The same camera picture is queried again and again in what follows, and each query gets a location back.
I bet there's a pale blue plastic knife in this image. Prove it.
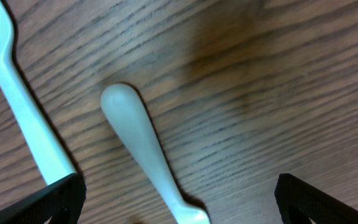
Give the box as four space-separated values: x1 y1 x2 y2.
0 1 76 185

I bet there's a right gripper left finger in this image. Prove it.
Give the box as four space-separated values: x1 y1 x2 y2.
0 174 86 224

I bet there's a white plastic knife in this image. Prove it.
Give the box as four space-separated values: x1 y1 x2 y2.
100 83 211 224

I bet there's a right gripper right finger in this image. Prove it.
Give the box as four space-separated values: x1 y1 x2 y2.
274 174 358 224

